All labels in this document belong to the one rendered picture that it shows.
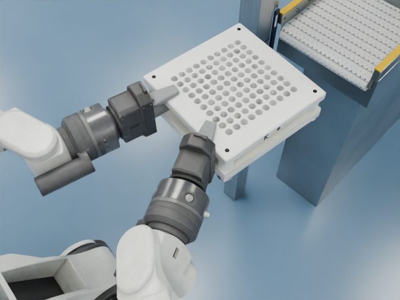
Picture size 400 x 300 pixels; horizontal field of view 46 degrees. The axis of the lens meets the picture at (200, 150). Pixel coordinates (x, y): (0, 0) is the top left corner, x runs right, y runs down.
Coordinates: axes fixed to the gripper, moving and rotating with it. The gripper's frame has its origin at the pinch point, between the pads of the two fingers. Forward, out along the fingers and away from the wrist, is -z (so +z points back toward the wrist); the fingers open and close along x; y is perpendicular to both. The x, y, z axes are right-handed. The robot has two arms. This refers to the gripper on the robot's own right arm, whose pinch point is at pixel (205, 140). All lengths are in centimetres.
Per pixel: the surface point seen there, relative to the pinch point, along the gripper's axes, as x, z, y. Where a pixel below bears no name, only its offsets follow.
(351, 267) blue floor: 97, -28, 45
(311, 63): 21, -45, 13
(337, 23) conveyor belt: 14, -53, 17
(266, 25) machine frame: 11.6, -44.6, 0.6
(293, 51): 21, -48, 8
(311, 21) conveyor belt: 13, -52, 11
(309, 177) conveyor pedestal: 82, -51, 23
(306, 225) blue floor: 97, -39, 27
